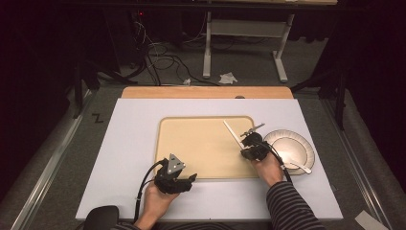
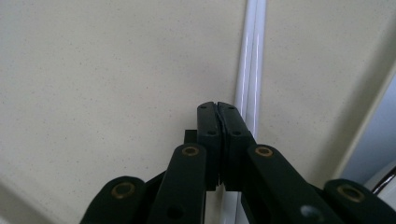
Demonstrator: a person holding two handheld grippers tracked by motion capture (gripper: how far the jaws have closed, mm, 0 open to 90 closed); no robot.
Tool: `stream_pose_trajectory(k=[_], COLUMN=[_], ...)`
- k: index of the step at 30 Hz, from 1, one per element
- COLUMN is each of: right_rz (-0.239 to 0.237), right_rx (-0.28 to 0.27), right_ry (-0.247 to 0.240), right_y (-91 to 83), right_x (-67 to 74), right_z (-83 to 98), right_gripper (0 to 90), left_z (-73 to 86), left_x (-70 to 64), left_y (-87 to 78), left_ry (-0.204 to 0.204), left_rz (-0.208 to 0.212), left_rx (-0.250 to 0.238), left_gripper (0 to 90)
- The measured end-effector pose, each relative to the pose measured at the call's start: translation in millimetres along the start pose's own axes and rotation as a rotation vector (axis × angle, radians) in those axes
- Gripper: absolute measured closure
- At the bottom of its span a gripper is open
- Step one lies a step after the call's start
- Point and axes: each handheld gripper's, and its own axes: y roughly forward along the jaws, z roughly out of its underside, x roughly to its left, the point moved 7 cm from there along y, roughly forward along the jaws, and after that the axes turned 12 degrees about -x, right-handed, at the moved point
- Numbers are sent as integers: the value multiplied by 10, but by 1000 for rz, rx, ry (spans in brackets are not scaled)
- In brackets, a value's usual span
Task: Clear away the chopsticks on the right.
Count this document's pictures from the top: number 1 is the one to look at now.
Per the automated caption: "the large crumpled white paper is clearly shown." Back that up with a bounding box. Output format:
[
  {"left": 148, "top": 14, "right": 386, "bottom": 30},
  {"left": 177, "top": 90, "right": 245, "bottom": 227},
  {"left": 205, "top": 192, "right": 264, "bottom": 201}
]
[{"left": 218, "top": 72, "right": 238, "bottom": 85}]

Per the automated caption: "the black chair part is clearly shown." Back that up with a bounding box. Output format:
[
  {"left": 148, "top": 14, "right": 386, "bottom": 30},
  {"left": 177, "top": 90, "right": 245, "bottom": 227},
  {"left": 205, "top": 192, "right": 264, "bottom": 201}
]
[{"left": 82, "top": 205, "right": 120, "bottom": 230}]

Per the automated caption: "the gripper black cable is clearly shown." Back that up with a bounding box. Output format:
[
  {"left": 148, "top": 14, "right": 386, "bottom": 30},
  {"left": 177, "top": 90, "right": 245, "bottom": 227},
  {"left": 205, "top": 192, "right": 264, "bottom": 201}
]
[
  {"left": 133, "top": 158, "right": 169, "bottom": 224},
  {"left": 262, "top": 141, "right": 292, "bottom": 184}
]

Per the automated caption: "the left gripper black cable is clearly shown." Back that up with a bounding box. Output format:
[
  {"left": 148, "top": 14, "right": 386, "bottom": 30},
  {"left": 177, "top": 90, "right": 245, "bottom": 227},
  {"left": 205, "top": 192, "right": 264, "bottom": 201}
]
[{"left": 133, "top": 158, "right": 169, "bottom": 224}]

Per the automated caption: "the person's left hand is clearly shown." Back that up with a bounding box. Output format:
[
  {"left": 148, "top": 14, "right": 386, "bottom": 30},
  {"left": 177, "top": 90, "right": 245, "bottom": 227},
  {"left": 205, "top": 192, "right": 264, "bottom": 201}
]
[{"left": 142, "top": 181, "right": 180, "bottom": 220}]

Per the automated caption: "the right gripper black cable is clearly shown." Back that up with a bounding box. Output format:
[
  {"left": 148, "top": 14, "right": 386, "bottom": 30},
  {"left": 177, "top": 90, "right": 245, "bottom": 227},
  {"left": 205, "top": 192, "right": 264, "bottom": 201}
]
[{"left": 262, "top": 141, "right": 292, "bottom": 184}]

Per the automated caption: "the wooden table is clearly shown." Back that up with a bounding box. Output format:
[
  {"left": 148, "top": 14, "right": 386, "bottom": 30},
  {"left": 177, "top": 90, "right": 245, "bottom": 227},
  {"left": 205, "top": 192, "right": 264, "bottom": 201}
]
[{"left": 121, "top": 85, "right": 295, "bottom": 100}]

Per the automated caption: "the black stand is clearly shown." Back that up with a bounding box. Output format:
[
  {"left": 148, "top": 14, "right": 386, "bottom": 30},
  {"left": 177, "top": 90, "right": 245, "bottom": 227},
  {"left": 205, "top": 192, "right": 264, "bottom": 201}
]
[
  {"left": 72, "top": 59, "right": 139, "bottom": 120},
  {"left": 289, "top": 67, "right": 350, "bottom": 131}
]

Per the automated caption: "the bundle of floor cables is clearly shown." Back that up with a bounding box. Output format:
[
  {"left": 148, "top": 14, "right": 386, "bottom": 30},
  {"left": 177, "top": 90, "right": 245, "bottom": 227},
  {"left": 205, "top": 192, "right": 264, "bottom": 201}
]
[{"left": 128, "top": 12, "right": 221, "bottom": 87}]

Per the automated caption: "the beige tray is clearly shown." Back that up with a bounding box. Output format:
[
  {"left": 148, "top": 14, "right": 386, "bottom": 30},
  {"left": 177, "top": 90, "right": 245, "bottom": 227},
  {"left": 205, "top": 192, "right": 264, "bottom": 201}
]
[{"left": 154, "top": 115, "right": 259, "bottom": 181}]

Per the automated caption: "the white paper sheet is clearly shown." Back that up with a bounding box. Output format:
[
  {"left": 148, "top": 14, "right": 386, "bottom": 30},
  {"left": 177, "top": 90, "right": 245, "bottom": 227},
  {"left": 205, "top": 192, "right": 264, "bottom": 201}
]
[{"left": 353, "top": 210, "right": 391, "bottom": 230}]

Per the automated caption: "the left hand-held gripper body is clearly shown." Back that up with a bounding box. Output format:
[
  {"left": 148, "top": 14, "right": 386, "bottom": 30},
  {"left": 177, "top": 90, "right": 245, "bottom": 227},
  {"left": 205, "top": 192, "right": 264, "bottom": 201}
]
[{"left": 154, "top": 153, "right": 193, "bottom": 196}]

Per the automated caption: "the white board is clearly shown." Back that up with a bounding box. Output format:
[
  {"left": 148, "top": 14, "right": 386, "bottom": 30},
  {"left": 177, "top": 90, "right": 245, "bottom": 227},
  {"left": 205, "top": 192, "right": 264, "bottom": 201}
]
[{"left": 75, "top": 98, "right": 344, "bottom": 221}]

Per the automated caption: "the person's right hand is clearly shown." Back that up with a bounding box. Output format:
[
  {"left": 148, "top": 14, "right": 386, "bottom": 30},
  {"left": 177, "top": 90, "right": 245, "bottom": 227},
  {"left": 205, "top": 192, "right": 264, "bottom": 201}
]
[{"left": 251, "top": 152, "right": 285, "bottom": 188}]

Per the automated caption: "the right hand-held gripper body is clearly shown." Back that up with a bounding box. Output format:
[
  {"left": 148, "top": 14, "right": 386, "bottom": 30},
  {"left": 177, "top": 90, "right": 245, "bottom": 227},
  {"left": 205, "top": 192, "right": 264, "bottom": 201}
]
[{"left": 239, "top": 123, "right": 272, "bottom": 162}]

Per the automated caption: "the white bowl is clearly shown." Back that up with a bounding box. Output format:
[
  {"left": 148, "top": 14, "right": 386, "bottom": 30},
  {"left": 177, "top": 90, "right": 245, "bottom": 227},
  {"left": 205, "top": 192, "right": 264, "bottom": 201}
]
[{"left": 271, "top": 136, "right": 309, "bottom": 168}]

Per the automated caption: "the aluminium rail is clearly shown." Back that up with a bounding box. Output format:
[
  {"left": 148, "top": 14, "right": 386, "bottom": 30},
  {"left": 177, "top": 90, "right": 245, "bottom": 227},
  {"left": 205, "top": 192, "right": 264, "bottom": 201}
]
[
  {"left": 11, "top": 90, "right": 94, "bottom": 230},
  {"left": 321, "top": 98, "right": 395, "bottom": 230}
]

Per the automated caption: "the white desk frame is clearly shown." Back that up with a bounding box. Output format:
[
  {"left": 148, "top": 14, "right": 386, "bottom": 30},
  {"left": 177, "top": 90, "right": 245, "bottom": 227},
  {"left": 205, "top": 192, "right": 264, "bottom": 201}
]
[{"left": 202, "top": 11, "right": 296, "bottom": 83}]

